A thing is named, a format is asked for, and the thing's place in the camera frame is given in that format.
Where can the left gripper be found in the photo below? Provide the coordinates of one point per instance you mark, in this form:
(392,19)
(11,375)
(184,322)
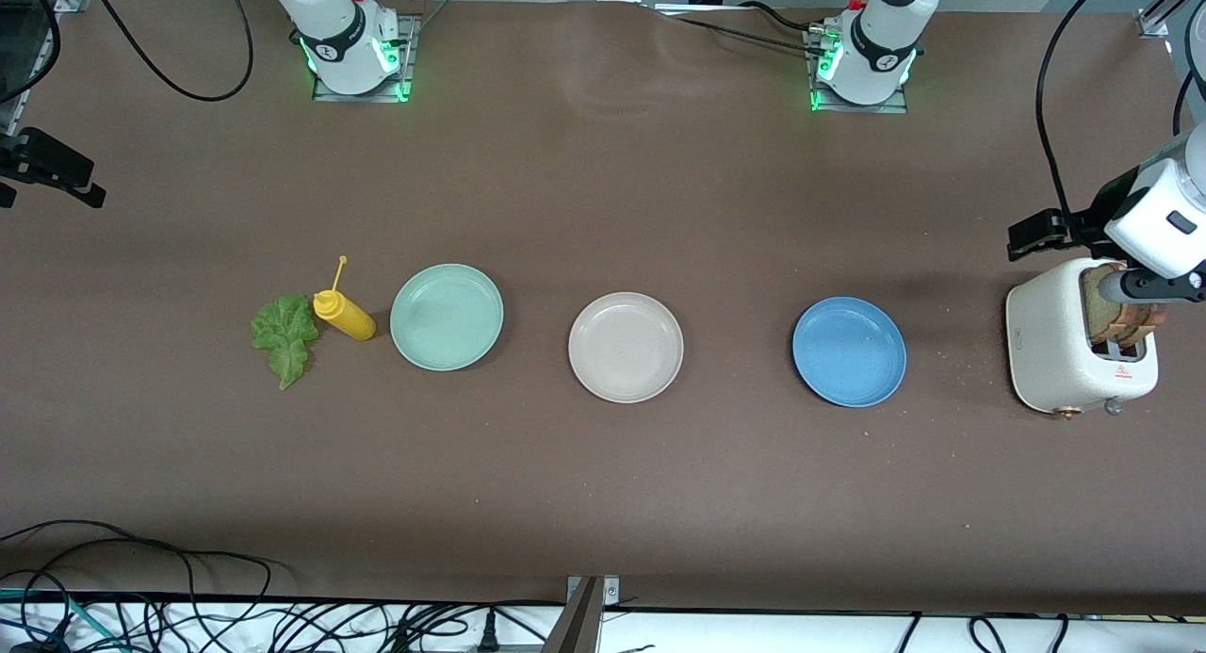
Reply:
(1085,221)

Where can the brown bread slice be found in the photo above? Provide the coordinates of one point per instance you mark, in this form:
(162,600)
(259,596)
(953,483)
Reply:
(1104,321)
(1151,316)

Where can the green lettuce leaf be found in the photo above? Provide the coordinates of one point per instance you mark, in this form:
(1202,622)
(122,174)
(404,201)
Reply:
(283,337)

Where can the yellow mustard squeeze bottle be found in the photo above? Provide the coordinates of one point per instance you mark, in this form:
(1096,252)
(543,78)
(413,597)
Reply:
(349,320)

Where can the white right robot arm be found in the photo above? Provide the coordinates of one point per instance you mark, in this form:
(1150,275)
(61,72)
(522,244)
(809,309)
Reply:
(344,40)

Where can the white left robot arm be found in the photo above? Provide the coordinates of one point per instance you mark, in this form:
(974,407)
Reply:
(881,50)

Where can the blue plate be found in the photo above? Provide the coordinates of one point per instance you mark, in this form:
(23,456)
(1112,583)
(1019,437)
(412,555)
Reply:
(848,351)

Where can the mint green plate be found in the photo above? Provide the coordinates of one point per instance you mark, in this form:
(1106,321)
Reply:
(446,317)

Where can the beige plate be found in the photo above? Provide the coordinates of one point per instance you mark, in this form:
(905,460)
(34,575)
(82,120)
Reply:
(625,347)

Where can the cream white toaster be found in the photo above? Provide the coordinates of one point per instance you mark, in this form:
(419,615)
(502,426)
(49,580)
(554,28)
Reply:
(1046,342)

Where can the black power plug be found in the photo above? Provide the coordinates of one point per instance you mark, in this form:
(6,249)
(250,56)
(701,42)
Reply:
(487,629)

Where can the metal table bracket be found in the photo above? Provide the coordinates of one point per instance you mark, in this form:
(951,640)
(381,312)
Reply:
(579,625)

